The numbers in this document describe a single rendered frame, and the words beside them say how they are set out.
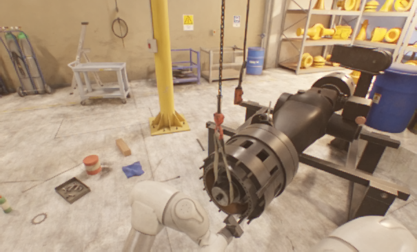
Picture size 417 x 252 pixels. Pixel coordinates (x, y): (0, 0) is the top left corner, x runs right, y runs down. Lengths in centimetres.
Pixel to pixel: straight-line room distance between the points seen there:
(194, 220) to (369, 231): 47
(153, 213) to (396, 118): 348
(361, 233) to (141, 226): 65
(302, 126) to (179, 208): 153
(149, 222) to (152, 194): 9
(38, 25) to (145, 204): 653
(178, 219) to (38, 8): 666
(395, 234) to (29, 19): 716
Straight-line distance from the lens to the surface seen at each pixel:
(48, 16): 700
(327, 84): 353
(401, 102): 372
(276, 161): 148
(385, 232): 62
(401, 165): 369
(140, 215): 85
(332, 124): 249
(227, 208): 159
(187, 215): 74
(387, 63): 341
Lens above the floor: 190
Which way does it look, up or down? 28 degrees down
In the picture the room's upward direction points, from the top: 1 degrees clockwise
